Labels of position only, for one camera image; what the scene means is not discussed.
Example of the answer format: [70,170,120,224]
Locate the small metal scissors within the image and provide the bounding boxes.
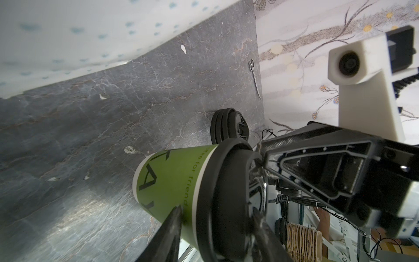
[248,59,262,100]

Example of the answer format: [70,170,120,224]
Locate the person in white shirt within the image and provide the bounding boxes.
[313,207,358,262]

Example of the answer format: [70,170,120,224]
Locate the woven rope spool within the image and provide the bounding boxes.
[286,223,323,262]

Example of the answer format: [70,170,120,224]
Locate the green paper coffee cup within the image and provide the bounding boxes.
[132,145,217,247]

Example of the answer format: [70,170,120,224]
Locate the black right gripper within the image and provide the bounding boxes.
[256,122,419,239]

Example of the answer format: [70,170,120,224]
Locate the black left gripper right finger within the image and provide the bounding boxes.
[251,207,292,262]

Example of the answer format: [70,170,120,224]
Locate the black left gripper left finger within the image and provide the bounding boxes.
[135,206,183,262]

